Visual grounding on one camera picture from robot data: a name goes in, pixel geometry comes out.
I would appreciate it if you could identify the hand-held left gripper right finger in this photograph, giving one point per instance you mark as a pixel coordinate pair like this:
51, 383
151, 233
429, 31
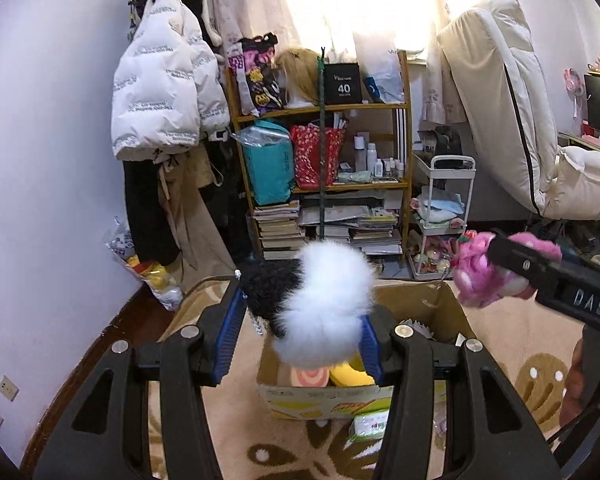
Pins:
371, 350

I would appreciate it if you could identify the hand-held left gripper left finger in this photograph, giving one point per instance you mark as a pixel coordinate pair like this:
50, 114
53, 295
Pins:
227, 340

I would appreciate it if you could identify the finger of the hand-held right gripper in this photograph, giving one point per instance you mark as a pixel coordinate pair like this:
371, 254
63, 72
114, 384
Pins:
520, 260

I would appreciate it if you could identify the yellow dog plush toy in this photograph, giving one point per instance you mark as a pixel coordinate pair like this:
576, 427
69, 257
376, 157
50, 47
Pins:
347, 375

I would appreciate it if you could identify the pink plush toy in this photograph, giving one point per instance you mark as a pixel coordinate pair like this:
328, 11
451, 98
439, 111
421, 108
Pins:
472, 275

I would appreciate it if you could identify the black and white fluffy plush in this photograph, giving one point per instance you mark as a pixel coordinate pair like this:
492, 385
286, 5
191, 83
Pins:
325, 290

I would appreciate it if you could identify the printed cardboard box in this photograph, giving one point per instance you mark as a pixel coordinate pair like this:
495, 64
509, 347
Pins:
310, 405

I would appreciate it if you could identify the person's right hand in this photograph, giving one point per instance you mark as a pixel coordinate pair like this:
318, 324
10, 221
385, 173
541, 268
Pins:
575, 380

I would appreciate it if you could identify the white ruffled fabric item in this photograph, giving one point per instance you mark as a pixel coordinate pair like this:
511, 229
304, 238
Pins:
420, 329

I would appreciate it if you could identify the pink swirl plush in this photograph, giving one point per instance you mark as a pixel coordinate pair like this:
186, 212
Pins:
310, 376

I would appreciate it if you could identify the green tissue pack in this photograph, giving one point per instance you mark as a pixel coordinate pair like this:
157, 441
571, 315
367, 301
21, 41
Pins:
372, 425

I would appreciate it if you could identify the white trolley cart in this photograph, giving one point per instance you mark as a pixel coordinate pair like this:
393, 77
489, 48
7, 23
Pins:
471, 200

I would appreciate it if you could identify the pale blue cloth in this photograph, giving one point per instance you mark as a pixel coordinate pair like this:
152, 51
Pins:
442, 207

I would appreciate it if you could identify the plastic bag of plush toys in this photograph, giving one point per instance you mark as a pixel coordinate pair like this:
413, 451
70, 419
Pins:
150, 275

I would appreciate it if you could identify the white cushion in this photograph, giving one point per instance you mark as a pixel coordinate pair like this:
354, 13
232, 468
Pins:
585, 180

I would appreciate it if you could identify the stack of books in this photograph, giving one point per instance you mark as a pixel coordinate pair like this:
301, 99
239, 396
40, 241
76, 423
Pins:
277, 230

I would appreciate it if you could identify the stack of papers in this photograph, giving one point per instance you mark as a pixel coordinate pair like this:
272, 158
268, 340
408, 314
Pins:
360, 225

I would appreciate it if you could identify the beige coat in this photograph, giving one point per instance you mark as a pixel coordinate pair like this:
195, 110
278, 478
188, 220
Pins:
190, 220

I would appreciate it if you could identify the black coat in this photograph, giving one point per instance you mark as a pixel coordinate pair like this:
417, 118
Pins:
230, 200

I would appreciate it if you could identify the dark small appliance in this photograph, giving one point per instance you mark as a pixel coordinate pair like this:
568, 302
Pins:
442, 140

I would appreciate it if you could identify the black hanging garment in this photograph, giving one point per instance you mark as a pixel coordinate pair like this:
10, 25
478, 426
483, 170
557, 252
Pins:
145, 210

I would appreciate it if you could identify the wooden shelf rack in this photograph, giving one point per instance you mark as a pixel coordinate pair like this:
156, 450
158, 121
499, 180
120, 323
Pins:
380, 186

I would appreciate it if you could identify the teal bag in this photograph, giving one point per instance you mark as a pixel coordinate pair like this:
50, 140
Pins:
270, 170

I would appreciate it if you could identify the white mattress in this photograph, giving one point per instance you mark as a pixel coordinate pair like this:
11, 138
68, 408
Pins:
490, 85

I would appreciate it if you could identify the row of white bottles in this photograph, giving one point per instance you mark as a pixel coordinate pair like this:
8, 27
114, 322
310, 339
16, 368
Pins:
371, 157

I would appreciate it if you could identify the pink desk fan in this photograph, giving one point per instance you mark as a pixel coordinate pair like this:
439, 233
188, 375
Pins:
572, 82

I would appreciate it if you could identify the green pole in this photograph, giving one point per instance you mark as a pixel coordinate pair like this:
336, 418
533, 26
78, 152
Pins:
322, 160

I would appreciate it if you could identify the red patterned bag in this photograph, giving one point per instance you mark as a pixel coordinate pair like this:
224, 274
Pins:
307, 160

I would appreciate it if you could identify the white plastic bag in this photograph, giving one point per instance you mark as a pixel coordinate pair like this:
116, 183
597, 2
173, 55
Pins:
380, 65

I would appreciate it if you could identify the black box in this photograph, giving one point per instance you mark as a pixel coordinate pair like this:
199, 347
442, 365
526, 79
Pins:
342, 85

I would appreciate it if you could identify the purple printed bag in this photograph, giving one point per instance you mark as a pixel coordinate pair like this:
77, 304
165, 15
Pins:
257, 80

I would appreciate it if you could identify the white puffer jacket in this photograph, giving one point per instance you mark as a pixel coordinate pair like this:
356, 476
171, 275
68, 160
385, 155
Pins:
165, 85

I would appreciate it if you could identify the blonde wig on mannequin head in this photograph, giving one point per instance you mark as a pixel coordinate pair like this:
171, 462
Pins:
295, 62

